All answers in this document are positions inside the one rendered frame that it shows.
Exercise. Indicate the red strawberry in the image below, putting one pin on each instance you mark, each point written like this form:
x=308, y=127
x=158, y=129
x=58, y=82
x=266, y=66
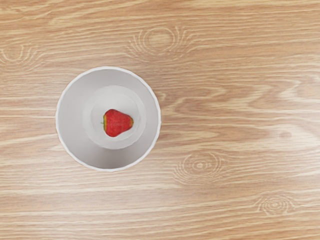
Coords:
x=117, y=123

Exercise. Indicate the white deep bowl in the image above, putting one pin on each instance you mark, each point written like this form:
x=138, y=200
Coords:
x=75, y=117

